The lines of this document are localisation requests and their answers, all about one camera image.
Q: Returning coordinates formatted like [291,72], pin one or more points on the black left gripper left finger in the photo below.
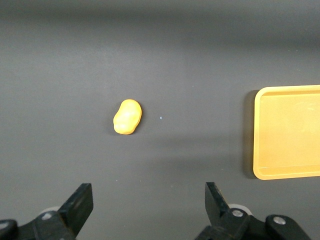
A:
[75,210]

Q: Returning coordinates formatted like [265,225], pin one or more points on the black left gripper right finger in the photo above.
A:
[217,207]

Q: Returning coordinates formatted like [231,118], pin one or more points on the yellow toy potato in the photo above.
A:
[127,117]

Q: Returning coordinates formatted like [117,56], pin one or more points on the orange plastic tray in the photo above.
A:
[287,130]

